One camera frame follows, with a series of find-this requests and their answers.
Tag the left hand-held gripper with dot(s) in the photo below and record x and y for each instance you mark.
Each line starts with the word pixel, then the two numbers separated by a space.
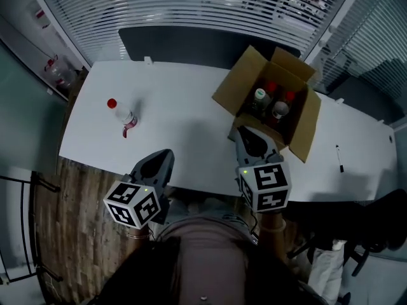
pixel 133 203

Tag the round white knob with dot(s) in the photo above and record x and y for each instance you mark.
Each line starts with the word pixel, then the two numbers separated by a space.
pixel 321 43
pixel 332 29

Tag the person's legs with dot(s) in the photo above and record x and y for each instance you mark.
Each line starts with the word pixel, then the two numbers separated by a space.
pixel 206 211

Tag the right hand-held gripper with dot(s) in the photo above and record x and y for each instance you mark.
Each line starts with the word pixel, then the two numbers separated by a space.
pixel 267 186

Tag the whiteboard on black stand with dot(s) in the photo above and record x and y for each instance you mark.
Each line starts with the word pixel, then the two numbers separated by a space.
pixel 16 227

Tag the person's left forearm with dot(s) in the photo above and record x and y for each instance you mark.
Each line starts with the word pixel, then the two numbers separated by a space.
pixel 138 241

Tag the short dark desk divider panel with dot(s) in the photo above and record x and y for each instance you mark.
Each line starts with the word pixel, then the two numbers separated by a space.
pixel 365 100

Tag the white divider bracket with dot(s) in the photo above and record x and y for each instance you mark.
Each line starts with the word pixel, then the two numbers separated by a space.
pixel 148 60
pixel 340 100

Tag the long dark desk divider panel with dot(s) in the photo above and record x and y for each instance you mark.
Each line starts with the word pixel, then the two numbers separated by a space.
pixel 190 46

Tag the black office chair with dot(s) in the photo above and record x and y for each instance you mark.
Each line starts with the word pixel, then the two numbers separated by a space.
pixel 365 221

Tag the clear plastic bottle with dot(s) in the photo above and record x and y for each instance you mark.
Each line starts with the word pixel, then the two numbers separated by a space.
pixel 260 94

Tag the brown cardboard box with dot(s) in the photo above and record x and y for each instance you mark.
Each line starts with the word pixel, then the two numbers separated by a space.
pixel 232 91

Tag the large clear water jug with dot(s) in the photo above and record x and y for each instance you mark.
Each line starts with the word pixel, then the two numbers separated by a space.
pixel 60 73

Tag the black marker pen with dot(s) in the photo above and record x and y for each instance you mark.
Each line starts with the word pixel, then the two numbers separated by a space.
pixel 340 159

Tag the person's torso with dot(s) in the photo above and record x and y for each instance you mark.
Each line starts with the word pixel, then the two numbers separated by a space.
pixel 206 265

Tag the pale wrist bangle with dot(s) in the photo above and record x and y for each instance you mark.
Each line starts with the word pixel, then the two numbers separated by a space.
pixel 273 229

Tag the person's right forearm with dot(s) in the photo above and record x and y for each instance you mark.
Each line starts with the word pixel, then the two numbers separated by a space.
pixel 271 243

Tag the white table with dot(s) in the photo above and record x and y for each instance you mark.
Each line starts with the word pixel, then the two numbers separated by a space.
pixel 178 113

